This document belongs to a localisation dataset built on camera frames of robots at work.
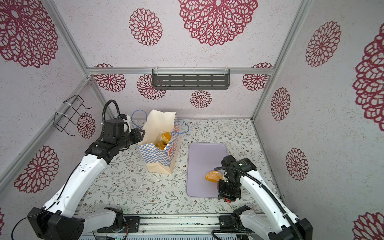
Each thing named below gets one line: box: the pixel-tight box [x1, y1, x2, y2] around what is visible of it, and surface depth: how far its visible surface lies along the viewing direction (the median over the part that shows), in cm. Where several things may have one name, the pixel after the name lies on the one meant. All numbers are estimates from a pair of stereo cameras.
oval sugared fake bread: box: [205, 170, 224, 183], surface depth 87 cm
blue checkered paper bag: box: [138, 109, 181, 175], surface depth 89 cm
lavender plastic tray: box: [186, 142, 228, 198], surface depth 92 cm
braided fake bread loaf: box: [161, 131, 172, 145], surface depth 99 cm
